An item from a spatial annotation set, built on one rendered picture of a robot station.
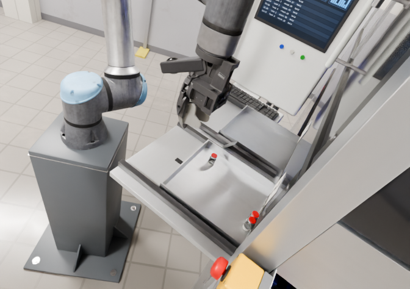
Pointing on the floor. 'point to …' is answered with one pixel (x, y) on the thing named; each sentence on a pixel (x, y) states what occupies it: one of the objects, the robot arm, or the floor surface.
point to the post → (338, 177)
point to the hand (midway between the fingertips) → (183, 122)
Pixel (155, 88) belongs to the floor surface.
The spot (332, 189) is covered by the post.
